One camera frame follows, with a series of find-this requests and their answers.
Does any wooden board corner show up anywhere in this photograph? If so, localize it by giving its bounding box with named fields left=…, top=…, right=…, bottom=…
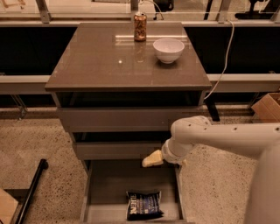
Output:
left=0, top=188, right=18, bottom=224

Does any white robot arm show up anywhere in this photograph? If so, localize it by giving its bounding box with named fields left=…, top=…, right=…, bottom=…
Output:
left=142, top=115, right=280, bottom=224

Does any brown soda can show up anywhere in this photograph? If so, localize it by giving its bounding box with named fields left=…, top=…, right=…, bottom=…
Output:
left=134, top=12, right=147, bottom=41

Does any white cable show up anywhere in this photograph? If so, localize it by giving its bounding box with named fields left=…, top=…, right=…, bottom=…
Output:
left=203, top=19, right=235, bottom=101

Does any blue chip bag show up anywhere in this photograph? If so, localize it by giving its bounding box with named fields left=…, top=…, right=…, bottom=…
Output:
left=126, top=192, right=164, bottom=221

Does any grey drawer cabinet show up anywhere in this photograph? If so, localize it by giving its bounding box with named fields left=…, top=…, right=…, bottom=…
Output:
left=44, top=22, right=213, bottom=224

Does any grey top drawer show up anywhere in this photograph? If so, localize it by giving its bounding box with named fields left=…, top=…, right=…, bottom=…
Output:
left=57, top=107, right=203, bottom=132

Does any grey open bottom drawer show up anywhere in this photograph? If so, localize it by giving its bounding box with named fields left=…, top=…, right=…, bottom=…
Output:
left=80, top=159, right=187, bottom=224

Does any grey middle drawer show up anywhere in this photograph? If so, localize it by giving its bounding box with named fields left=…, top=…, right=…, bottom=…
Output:
left=73, top=141, right=162, bottom=160

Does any grey horizontal rail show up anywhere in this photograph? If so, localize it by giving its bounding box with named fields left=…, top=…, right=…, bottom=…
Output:
left=0, top=73, right=280, bottom=95

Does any white ceramic bowl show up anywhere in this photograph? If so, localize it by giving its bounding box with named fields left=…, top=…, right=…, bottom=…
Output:
left=153, top=38, right=185, bottom=64

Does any black bracket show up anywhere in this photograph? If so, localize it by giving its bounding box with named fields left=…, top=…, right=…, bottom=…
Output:
left=205, top=98, right=220, bottom=122

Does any black metal bar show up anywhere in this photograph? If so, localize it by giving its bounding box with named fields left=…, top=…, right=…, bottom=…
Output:
left=15, top=159, right=48, bottom=224

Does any cardboard box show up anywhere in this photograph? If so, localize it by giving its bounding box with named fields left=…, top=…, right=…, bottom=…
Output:
left=252, top=93, right=280, bottom=123

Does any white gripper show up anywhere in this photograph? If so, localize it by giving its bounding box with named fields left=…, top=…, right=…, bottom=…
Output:
left=142, top=138, right=187, bottom=167

